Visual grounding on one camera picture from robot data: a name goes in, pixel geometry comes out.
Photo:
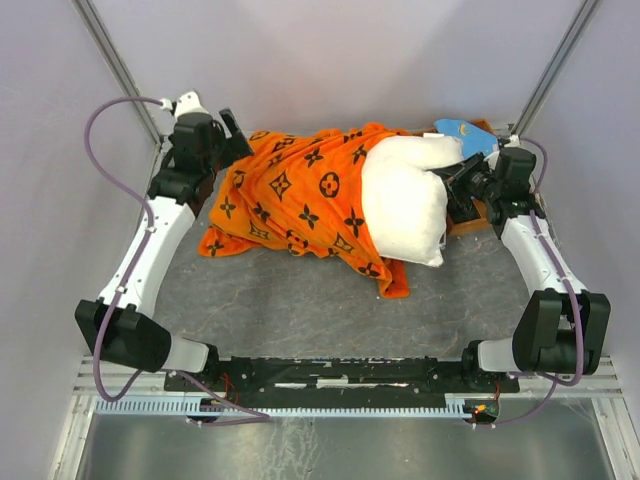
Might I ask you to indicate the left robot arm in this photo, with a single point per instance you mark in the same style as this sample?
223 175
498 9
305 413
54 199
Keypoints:
118 326

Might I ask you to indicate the orange patterned pillowcase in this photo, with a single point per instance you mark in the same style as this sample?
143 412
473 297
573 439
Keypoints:
303 195

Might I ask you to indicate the brown wooden divided tray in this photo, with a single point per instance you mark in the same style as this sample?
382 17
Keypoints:
459 193

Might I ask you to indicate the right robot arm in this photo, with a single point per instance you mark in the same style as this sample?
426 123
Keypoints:
561 332

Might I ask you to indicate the blue patterned cloth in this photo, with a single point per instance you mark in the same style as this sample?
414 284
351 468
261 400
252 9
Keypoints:
474 139

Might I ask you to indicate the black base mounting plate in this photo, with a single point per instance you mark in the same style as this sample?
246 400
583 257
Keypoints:
340 383

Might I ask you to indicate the light blue cable duct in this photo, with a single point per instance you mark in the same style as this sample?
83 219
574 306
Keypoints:
195 406

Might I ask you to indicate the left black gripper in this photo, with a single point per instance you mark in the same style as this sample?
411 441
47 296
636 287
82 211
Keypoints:
240 146

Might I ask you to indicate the small black round object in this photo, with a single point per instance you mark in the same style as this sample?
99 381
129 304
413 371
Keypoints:
462 210

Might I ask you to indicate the white pillow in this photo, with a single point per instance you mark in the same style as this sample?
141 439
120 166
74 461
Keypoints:
404 201

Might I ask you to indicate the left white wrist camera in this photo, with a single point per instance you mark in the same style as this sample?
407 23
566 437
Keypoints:
187 103

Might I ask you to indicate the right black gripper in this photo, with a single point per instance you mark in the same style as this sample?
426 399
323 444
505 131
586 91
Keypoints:
451 178

